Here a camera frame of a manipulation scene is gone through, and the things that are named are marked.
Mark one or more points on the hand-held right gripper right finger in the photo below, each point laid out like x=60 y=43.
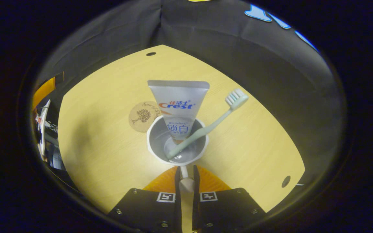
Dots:
x=195 y=210

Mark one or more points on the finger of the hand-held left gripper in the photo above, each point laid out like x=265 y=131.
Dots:
x=44 y=90

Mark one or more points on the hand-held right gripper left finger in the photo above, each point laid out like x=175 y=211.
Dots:
x=177 y=210

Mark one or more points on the pale green toothbrush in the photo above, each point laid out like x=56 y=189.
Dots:
x=212 y=124

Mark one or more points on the round cork coaster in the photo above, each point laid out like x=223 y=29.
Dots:
x=139 y=119

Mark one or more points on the white toothpaste tube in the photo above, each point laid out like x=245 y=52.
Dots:
x=178 y=97

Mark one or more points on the black backdrop cloth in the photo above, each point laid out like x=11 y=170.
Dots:
x=238 y=48

